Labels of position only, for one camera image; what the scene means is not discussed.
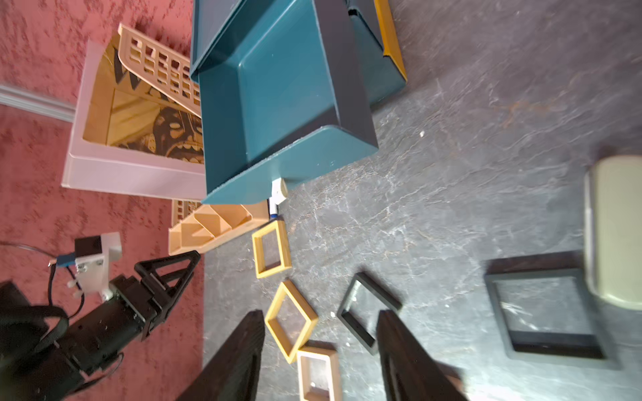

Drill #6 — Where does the black brooch box right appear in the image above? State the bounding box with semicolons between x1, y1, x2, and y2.
483;251;621;370

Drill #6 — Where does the blue white marker pen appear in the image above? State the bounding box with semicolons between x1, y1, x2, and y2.
267;197;279;220

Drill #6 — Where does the teal drawer cabinet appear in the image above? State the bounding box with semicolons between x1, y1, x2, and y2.
189;1;407;105

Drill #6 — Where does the beige green case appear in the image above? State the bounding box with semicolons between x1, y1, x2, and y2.
584;155;641;311

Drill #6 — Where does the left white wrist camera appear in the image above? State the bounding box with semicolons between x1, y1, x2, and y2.
67;232;122;302

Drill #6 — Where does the teal top drawer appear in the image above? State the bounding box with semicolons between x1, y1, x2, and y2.
191;1;378;205

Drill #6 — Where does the yellow brooch box diamond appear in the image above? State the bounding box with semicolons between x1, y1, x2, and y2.
265;280;319;364

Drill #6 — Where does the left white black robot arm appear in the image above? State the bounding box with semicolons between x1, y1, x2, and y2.
1;251;201;400

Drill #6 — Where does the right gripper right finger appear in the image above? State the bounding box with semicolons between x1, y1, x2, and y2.
376;310;466;400

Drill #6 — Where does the yellow brooch box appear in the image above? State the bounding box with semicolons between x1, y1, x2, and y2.
252;220;293;279

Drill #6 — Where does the black brooch box diamond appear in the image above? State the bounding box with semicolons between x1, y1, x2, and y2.
337;271;402;355

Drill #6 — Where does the pink folder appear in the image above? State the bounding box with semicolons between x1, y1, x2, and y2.
61;41;207;202

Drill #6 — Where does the pink brooch box left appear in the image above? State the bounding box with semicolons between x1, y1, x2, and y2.
297;347;343;401

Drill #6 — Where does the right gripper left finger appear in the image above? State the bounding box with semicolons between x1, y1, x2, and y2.
178;310;265;401

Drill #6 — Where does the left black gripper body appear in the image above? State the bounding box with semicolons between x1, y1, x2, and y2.
110;275;166;341

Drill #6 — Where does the tan plastic file organizer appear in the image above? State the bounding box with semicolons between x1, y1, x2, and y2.
61;23;272;257

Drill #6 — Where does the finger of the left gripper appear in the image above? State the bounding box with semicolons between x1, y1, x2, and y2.
135;251;201;321

